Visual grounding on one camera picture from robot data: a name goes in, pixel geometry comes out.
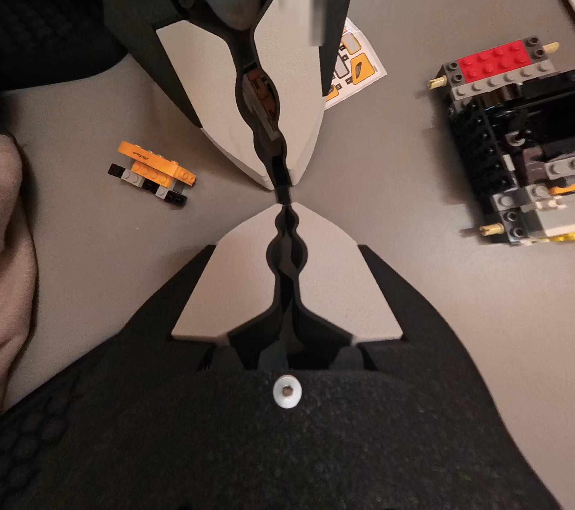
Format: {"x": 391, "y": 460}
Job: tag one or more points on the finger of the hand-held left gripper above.
{"x": 202, "y": 78}
{"x": 302, "y": 114}

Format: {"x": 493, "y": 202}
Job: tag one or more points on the large black grey brick vehicle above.
{"x": 489, "y": 65}

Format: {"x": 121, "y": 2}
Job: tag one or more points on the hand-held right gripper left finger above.
{"x": 233, "y": 285}

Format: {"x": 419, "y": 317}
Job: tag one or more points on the long black orange brick piece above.
{"x": 263, "y": 103}

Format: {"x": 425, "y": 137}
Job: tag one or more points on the person's beige trouser leg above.
{"x": 11, "y": 271}

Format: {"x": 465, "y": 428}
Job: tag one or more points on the orange sticker sheet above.
{"x": 364, "y": 65}

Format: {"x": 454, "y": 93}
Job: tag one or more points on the person's left forearm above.
{"x": 45, "y": 15}

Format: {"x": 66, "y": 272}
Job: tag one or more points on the orange black small brick assembly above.
{"x": 152, "y": 166}

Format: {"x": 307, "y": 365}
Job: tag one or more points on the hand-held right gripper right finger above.
{"x": 346, "y": 289}

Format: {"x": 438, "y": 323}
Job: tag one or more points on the grey desk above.
{"x": 404, "y": 303}

